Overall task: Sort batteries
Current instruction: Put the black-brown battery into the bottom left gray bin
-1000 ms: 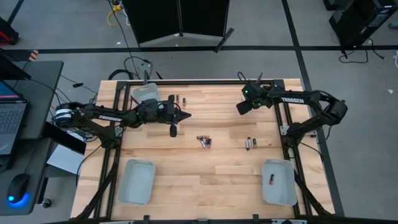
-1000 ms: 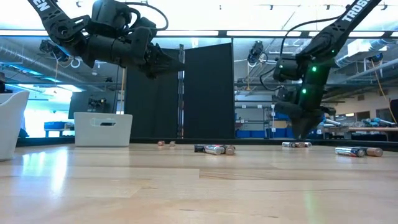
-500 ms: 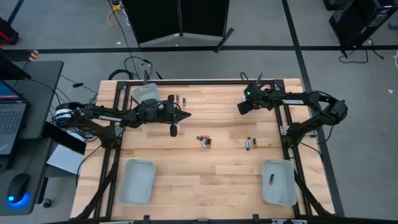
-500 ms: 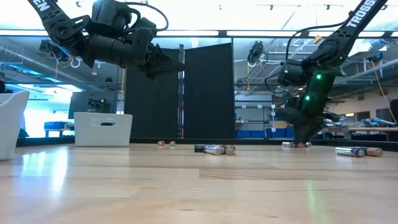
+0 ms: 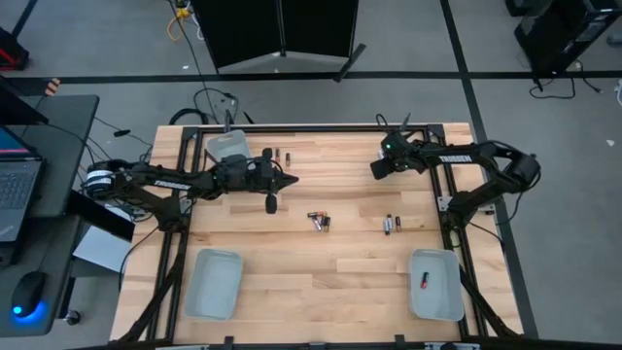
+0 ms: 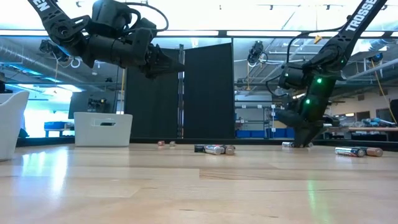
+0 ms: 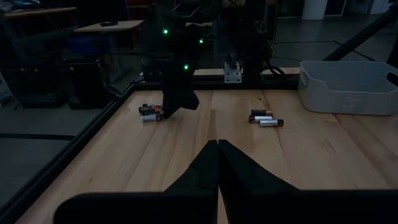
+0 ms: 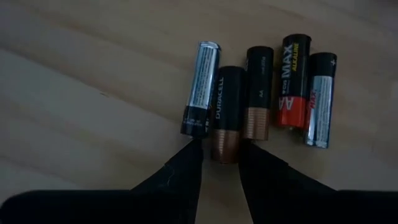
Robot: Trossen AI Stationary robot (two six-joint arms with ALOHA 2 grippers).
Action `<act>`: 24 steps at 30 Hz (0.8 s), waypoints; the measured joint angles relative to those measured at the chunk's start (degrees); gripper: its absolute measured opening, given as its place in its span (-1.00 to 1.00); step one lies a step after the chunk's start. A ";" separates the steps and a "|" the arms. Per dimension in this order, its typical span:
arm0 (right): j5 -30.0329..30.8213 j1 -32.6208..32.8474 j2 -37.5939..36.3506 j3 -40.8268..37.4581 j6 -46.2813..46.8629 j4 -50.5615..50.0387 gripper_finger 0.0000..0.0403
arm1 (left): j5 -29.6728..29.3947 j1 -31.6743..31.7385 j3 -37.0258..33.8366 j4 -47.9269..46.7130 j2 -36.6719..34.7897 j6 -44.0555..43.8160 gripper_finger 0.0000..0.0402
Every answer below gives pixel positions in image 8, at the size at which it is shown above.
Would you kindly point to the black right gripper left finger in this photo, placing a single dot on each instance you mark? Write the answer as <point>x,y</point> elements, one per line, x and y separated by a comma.
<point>183,180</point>

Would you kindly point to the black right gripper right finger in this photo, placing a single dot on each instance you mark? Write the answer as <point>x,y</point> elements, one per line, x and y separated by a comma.
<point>267,186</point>

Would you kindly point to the silver black MAX battery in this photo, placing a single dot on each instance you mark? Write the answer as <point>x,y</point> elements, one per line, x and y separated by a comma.
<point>320,102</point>

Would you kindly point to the silver black AA battery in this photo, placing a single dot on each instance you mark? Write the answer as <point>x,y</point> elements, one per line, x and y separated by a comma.
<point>202,81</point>

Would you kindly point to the red black MAX battery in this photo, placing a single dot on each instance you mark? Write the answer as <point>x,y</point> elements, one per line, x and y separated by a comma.
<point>293,77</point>

